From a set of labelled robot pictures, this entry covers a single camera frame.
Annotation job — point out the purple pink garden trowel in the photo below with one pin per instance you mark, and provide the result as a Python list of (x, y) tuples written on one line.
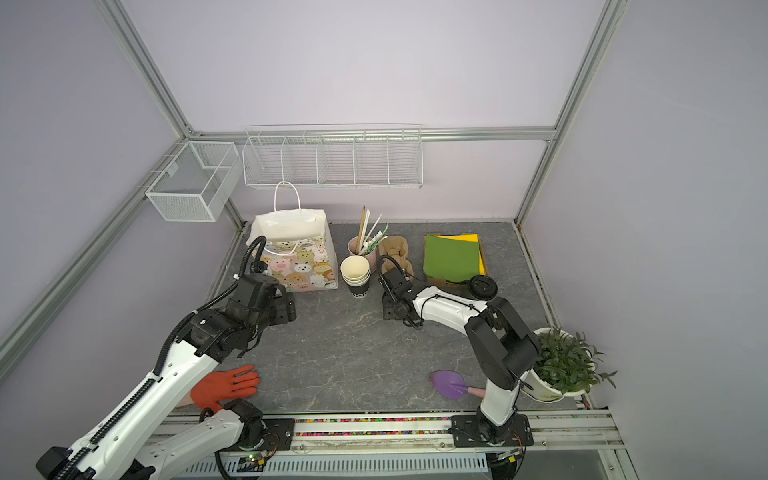
[(452, 385)]

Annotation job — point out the red rubber glove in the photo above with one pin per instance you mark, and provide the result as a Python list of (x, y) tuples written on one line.
[(217, 387)]

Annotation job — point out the stack of paper coffee cups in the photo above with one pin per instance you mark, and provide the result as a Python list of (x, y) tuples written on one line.
[(356, 272)]

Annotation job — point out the stack of pulp cup carriers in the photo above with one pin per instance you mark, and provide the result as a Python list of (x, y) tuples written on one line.
[(397, 247)]

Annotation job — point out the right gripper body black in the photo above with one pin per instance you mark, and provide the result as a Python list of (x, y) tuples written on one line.
[(391, 308)]

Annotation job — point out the long white wire shelf basket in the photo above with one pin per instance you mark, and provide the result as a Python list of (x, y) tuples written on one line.
[(357, 155)]

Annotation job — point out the cardboard tray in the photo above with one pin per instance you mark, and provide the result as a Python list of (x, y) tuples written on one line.
[(447, 282)]

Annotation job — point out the pink utensil holder cup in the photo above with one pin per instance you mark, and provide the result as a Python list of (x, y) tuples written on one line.
[(362, 249)]

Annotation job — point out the black plastic cup lid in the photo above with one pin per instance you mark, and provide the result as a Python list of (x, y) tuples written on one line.
[(482, 286)]

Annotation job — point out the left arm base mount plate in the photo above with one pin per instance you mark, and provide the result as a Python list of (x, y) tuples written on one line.
[(270, 434)]

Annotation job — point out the cartoon animal paper gift bag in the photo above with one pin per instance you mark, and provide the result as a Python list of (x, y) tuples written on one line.
[(299, 251)]

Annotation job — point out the wooden stir sticks bundle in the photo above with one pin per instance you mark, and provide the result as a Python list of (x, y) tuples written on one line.
[(371, 229)]

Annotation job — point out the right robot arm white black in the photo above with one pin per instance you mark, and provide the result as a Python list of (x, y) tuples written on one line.
[(505, 348)]

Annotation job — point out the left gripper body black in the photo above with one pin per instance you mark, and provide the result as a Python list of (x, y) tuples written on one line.
[(282, 311)]

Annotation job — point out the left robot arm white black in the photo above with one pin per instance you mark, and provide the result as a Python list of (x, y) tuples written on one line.
[(118, 448)]

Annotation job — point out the small white mesh basket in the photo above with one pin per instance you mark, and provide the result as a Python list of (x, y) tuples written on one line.
[(197, 182)]

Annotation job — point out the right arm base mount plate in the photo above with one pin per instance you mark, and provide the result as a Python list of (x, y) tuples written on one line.
[(476, 431)]

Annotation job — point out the potted green plant white pot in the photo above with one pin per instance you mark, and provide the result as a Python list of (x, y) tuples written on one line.
[(567, 367)]

